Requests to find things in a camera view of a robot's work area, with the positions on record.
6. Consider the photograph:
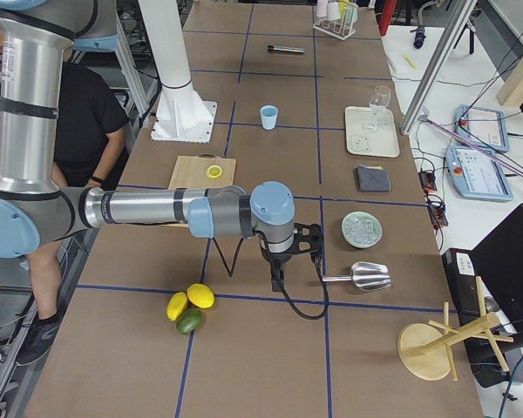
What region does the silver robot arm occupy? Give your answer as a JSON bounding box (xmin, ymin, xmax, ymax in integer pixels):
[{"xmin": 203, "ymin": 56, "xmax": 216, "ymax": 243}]
[{"xmin": 0, "ymin": 1, "xmax": 300, "ymax": 291}]

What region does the clear wine glass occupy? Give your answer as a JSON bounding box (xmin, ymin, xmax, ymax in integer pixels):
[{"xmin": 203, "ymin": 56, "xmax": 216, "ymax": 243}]
[{"xmin": 364, "ymin": 85, "xmax": 391, "ymax": 131}]

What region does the steel muddler black tip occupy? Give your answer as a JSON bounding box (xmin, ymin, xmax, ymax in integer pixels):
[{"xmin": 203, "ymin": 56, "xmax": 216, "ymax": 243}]
[{"xmin": 267, "ymin": 45, "xmax": 305, "ymax": 55}]

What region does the blue teach pendant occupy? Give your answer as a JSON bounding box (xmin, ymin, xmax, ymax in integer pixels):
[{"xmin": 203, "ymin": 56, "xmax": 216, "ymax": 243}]
[
  {"xmin": 454, "ymin": 104, "xmax": 510, "ymax": 152},
  {"xmin": 445, "ymin": 145, "xmax": 513, "ymax": 202}
]

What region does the yellow lemon slice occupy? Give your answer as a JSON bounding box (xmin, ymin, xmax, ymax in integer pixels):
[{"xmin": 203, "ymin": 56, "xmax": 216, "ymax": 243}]
[{"xmin": 205, "ymin": 165, "xmax": 223, "ymax": 179}]

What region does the white wire cup rack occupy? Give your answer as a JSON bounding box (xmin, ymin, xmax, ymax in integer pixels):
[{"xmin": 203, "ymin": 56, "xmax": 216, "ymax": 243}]
[{"xmin": 313, "ymin": 0, "xmax": 358, "ymax": 40}]

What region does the near blue teach pendant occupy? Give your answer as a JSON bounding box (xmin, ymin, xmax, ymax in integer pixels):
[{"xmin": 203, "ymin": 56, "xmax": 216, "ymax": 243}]
[{"xmin": 445, "ymin": 145, "xmax": 513, "ymax": 202}]

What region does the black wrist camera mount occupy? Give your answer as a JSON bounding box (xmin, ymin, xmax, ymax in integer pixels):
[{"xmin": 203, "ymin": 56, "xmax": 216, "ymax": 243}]
[{"xmin": 290, "ymin": 223, "xmax": 323, "ymax": 258}]

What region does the steel ice scoop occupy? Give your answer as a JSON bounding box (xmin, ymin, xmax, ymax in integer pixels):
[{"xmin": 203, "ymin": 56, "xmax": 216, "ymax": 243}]
[{"xmin": 323, "ymin": 261, "xmax": 392, "ymax": 292}]

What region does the yellow lemon upper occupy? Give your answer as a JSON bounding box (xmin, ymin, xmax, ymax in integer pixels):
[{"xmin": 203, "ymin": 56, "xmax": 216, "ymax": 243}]
[{"xmin": 187, "ymin": 283, "xmax": 215, "ymax": 309}]

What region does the grey folded cloth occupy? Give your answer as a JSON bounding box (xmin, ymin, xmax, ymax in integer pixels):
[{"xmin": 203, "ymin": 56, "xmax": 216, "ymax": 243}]
[{"xmin": 353, "ymin": 165, "xmax": 391, "ymax": 192}]

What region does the far blue teach pendant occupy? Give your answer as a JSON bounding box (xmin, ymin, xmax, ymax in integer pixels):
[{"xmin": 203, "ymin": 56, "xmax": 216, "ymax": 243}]
[{"xmin": 454, "ymin": 104, "xmax": 510, "ymax": 152}]

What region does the cream bear serving tray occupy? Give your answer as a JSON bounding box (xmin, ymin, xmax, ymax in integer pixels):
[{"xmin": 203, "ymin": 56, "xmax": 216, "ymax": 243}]
[{"xmin": 344, "ymin": 106, "xmax": 400, "ymax": 158}]

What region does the green bowl of ice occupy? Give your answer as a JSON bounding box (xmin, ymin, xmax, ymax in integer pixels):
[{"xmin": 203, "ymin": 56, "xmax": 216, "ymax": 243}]
[{"xmin": 341, "ymin": 212, "xmax": 383, "ymax": 249}]

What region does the yellow lemon lower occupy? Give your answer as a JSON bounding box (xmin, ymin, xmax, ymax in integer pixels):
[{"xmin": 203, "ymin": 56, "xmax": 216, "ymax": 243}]
[{"xmin": 166, "ymin": 292, "xmax": 188, "ymax": 321}]

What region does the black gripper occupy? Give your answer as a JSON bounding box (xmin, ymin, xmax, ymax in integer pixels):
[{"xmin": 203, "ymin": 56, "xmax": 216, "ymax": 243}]
[{"xmin": 263, "ymin": 251, "xmax": 292, "ymax": 292}]

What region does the aluminium frame post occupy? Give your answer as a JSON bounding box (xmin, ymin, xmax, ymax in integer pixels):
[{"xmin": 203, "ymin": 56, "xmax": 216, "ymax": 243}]
[{"xmin": 400, "ymin": 0, "xmax": 477, "ymax": 135}]

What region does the light blue plastic cup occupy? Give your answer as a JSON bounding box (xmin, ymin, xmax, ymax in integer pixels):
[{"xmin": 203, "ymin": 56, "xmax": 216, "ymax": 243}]
[{"xmin": 260, "ymin": 104, "xmax": 278, "ymax": 131}]

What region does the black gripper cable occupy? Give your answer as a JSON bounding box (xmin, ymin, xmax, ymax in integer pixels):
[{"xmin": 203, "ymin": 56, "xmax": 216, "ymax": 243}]
[{"xmin": 208, "ymin": 237, "xmax": 330, "ymax": 320}]

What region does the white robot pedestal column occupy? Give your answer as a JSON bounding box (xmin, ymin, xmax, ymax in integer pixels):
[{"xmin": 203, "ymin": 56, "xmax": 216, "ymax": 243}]
[{"xmin": 139, "ymin": 0, "xmax": 217, "ymax": 144}]

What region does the wooden cup tree stand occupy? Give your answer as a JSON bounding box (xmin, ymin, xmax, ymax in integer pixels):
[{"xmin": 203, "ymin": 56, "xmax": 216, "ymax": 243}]
[{"xmin": 397, "ymin": 276, "xmax": 513, "ymax": 381}]

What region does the bamboo cutting board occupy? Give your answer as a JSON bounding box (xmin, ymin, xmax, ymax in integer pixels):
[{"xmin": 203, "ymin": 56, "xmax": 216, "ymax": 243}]
[{"xmin": 168, "ymin": 156, "xmax": 236, "ymax": 189}]

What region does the person in black shirt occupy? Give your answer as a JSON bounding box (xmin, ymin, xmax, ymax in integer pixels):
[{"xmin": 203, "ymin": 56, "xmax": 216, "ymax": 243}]
[{"xmin": 0, "ymin": 12, "xmax": 128, "ymax": 365}]

